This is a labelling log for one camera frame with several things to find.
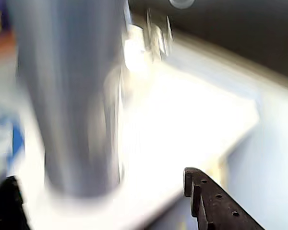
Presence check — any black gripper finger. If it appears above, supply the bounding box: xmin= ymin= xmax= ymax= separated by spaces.
xmin=0 ymin=176 xmax=36 ymax=230
xmin=183 ymin=167 xmax=267 ymax=230

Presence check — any gray salt shaker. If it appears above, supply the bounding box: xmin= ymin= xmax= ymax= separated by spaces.
xmin=6 ymin=0 xmax=132 ymax=201

